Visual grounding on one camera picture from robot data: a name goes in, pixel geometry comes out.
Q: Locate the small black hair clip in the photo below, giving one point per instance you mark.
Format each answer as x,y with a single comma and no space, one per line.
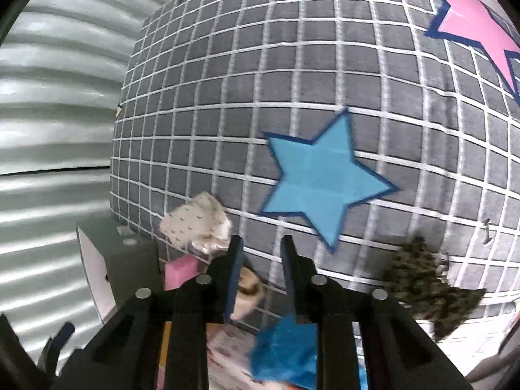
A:
486,231

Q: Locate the grey storage box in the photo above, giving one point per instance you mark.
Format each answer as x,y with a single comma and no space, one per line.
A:
130,264

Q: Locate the beige cloth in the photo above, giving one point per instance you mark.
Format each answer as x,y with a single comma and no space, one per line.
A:
250,292

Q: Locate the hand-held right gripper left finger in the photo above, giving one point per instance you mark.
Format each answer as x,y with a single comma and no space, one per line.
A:
235,270

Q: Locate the blue cloth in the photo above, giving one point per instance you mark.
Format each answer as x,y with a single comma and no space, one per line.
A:
284,353

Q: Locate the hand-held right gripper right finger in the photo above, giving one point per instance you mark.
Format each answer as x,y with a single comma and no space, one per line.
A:
291,276

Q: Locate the pale green curtain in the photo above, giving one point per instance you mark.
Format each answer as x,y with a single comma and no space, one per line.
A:
48,130

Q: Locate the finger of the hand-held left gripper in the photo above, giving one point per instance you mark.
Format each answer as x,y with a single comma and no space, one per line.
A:
61,335

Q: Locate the leopard print scrunchie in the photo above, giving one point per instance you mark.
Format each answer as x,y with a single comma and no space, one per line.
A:
430,288

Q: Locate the cream polka dot scrunchie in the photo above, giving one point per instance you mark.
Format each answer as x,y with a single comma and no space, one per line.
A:
197,221

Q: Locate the grey checked star blanket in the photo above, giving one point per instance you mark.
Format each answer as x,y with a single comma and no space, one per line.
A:
284,69

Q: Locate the pink sponge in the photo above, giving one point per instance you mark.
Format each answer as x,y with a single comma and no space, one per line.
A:
180,272

